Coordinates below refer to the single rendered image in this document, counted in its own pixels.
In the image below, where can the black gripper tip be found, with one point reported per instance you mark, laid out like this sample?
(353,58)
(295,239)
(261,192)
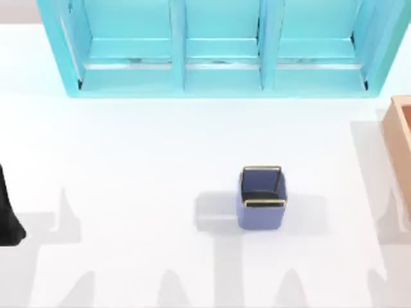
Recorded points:
(8,221)

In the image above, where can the light blue rack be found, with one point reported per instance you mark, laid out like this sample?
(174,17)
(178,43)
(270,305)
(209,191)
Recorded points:
(221,80)

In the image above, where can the salmon-coloured shallow box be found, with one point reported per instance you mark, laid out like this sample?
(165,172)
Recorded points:
(395,150)

